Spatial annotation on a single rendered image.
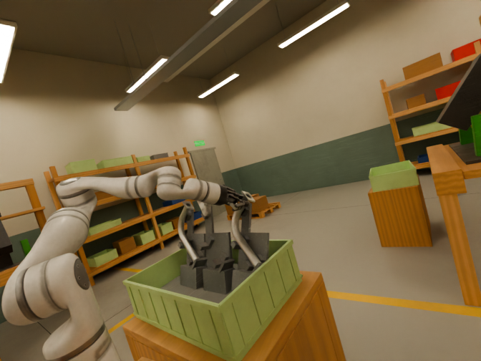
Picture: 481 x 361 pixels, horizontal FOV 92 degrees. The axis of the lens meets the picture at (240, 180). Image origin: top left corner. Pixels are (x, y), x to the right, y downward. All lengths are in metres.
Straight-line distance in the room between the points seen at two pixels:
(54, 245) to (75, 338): 0.20
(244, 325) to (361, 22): 6.91
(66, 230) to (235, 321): 0.48
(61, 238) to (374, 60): 6.76
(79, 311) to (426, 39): 6.87
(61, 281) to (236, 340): 0.45
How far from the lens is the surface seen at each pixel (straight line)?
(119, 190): 0.79
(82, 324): 0.53
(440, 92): 6.21
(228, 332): 0.73
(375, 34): 7.03
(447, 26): 6.93
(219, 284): 0.98
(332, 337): 1.15
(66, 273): 0.51
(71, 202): 0.89
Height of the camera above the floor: 1.29
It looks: 3 degrees down
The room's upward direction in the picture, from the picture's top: 16 degrees counter-clockwise
